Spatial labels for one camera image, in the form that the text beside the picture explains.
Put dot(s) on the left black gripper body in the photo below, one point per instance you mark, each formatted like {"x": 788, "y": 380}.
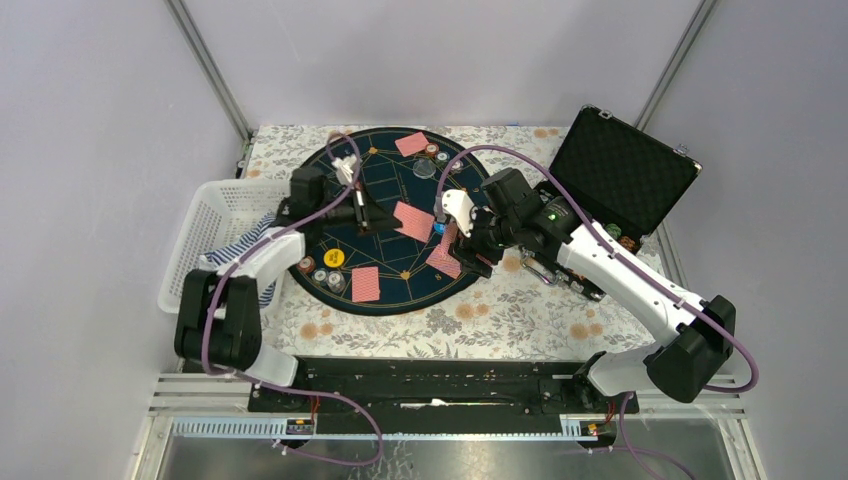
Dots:
{"x": 349, "y": 212}

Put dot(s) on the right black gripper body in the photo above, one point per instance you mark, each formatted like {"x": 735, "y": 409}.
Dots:
{"x": 490, "y": 236}

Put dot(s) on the red playing card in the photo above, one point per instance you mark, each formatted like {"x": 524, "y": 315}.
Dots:
{"x": 415, "y": 223}
{"x": 365, "y": 284}
{"x": 412, "y": 144}
{"x": 445, "y": 263}

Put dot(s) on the yellow dealer button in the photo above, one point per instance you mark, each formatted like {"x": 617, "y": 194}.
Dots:
{"x": 334, "y": 258}

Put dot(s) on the red five chip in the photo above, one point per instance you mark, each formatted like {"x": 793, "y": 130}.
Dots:
{"x": 306, "y": 265}
{"x": 432, "y": 150}

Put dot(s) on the green fifty chip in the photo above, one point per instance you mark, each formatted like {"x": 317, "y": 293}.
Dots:
{"x": 442, "y": 158}

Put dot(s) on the red card deck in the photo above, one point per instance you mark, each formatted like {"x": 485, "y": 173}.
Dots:
{"x": 448, "y": 237}

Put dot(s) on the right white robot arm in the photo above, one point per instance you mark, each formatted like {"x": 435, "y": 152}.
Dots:
{"x": 690, "y": 335}

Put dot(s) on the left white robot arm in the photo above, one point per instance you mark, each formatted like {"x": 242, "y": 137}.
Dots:
{"x": 219, "y": 319}

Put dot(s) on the round dark blue poker mat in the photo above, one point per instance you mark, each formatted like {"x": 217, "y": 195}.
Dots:
{"x": 407, "y": 283}

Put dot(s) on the clear plastic disc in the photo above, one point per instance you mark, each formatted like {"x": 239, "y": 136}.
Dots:
{"x": 424, "y": 168}

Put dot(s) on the white plastic basket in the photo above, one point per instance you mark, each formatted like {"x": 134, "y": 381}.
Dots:
{"x": 220, "y": 213}

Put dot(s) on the floral tablecloth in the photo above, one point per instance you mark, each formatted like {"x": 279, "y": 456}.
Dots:
{"x": 513, "y": 315}

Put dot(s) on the green chip row in case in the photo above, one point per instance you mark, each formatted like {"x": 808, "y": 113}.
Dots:
{"x": 613, "y": 230}

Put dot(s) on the red chip row in case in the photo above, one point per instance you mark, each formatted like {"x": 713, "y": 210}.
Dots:
{"x": 631, "y": 245}

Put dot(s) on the striped blue white cloth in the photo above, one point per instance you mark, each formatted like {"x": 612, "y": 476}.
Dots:
{"x": 213, "y": 259}

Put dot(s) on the black chip carrying case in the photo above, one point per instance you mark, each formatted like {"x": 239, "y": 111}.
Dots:
{"x": 619, "y": 174}

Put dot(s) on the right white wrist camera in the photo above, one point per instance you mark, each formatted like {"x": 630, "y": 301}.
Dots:
{"x": 457, "y": 205}

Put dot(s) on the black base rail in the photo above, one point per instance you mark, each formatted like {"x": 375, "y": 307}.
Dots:
{"x": 440, "y": 397}

